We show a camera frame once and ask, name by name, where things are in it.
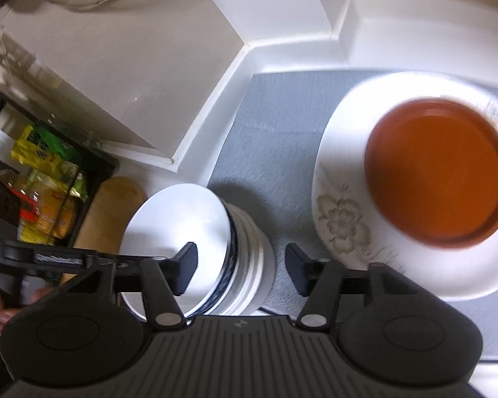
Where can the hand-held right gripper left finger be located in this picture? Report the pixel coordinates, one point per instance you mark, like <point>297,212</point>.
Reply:
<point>186,267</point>

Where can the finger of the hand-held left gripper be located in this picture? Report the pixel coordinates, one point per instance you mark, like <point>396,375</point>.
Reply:
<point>58,259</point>

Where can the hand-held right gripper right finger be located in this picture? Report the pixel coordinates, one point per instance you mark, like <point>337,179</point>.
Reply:
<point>296,269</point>

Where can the white bowl with blue band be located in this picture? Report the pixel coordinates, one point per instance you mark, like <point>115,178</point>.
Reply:
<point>178,224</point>

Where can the blue swirl bowl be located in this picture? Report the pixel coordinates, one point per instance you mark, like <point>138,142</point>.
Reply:
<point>253,257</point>

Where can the white square floral plate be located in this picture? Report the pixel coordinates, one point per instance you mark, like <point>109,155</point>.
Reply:
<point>344,265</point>

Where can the brown round plate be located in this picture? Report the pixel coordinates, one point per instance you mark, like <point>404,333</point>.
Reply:
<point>435,174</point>

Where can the oil bottle with red label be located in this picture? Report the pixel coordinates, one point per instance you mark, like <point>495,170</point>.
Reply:
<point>45,215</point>

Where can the round wooden cutting board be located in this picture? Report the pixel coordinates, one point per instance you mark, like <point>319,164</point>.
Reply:
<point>112,211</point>

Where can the black metal spice rack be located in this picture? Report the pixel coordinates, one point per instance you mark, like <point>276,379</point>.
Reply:
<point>101,170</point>

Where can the yellow green snack packet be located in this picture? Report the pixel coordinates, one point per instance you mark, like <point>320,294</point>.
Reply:
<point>33,145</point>

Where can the grey dish mat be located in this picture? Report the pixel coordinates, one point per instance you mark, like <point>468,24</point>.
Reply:
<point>274,153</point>

